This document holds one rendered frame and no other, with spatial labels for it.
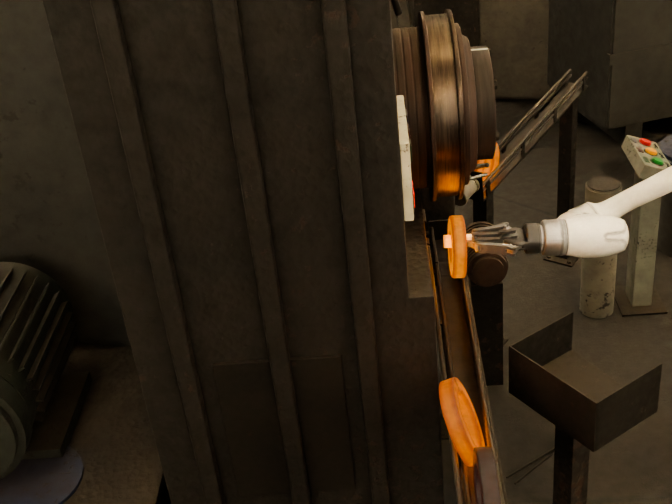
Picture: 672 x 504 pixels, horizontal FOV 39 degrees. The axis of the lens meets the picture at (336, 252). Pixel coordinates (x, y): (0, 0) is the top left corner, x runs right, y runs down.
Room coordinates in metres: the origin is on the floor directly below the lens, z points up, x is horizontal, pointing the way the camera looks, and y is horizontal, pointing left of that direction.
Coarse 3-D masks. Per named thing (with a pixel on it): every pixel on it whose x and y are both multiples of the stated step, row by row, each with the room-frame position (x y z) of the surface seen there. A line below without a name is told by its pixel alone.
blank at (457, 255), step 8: (456, 216) 2.01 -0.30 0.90; (448, 224) 2.05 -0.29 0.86; (456, 224) 1.98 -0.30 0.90; (464, 224) 1.97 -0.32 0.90; (448, 232) 2.05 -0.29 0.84; (456, 232) 1.95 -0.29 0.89; (464, 232) 1.95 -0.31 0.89; (456, 240) 1.94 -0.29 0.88; (464, 240) 1.94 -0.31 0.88; (448, 248) 2.04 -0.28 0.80; (456, 248) 1.93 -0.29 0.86; (464, 248) 1.93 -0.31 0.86; (448, 256) 2.04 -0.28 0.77; (456, 256) 1.92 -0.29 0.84; (464, 256) 1.92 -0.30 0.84; (456, 264) 1.92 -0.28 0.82; (464, 264) 1.92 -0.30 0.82; (456, 272) 1.92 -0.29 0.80; (464, 272) 1.92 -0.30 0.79
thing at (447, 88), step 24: (432, 24) 2.17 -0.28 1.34; (432, 48) 2.09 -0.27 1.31; (456, 48) 2.06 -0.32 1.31; (432, 72) 2.04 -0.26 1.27; (456, 72) 2.02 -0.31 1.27; (456, 96) 2.00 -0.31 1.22; (456, 120) 1.98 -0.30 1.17; (456, 144) 1.97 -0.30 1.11; (456, 168) 1.98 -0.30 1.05; (456, 192) 2.04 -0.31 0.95
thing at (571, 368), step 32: (512, 352) 1.70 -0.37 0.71; (544, 352) 1.77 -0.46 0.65; (512, 384) 1.70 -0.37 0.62; (544, 384) 1.62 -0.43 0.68; (576, 384) 1.69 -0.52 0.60; (608, 384) 1.69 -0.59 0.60; (640, 384) 1.56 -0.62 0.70; (544, 416) 1.61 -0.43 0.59; (576, 416) 1.53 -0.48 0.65; (608, 416) 1.51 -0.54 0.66; (640, 416) 1.56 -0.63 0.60; (576, 448) 1.64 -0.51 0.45; (576, 480) 1.64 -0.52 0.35
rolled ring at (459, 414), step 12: (444, 384) 1.52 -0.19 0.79; (456, 384) 1.54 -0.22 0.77; (444, 396) 1.49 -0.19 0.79; (456, 396) 1.49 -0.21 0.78; (468, 396) 1.58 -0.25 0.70; (444, 408) 1.46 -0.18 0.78; (456, 408) 1.45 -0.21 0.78; (468, 408) 1.55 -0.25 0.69; (456, 420) 1.43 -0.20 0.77; (468, 420) 1.54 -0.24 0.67; (456, 432) 1.42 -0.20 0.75; (468, 432) 1.44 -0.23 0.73; (480, 432) 1.52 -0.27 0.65; (456, 444) 1.41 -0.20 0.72; (468, 444) 1.41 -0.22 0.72; (480, 444) 1.48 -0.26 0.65; (468, 456) 1.41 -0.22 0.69
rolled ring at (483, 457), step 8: (480, 448) 1.34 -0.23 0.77; (488, 448) 1.34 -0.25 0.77; (480, 456) 1.31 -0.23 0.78; (488, 456) 1.31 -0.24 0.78; (480, 464) 1.29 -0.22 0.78; (488, 464) 1.29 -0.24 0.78; (480, 472) 1.27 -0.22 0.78; (488, 472) 1.27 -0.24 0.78; (496, 472) 1.27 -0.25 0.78; (480, 480) 1.26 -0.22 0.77; (488, 480) 1.26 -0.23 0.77; (496, 480) 1.26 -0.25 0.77; (480, 488) 1.27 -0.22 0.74; (488, 488) 1.25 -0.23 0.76; (496, 488) 1.24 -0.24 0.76; (480, 496) 1.34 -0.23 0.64; (488, 496) 1.23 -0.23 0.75; (496, 496) 1.23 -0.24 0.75
